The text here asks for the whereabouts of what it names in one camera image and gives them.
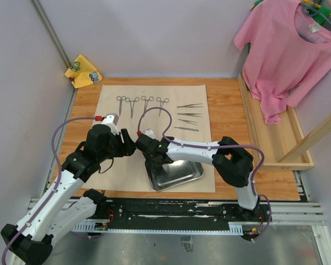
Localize stainless steel tray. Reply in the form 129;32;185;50
145;160;204;192

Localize steel scalpel handle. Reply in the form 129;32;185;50
173;126;199;132

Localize steel surgical scissors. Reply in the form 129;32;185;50
116;96;127;116

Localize steel hemostat clamp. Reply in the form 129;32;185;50
141;96;154;112

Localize long steel hemostat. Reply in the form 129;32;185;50
156;97;169;116

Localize steel surgical forceps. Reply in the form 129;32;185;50
177;103;203;108

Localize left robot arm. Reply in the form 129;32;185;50
1;123;136;264

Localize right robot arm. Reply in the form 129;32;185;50
135;133;259;221

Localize yellow printed cloth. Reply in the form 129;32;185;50
65;54;103;89

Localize pink t-shirt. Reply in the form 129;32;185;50
234;1;331;125

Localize wooden pole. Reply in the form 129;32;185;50
279;114;331;162

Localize green clothes hanger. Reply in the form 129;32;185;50
300;1;331;28

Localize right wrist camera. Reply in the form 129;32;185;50
137;129;156;139

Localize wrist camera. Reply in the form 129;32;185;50
137;129;156;139
92;113;119;136

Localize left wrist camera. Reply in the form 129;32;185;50
92;113;119;136

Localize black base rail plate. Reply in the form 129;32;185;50
89;198;272;231

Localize wooden tray frame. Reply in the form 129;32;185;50
238;74;314;171

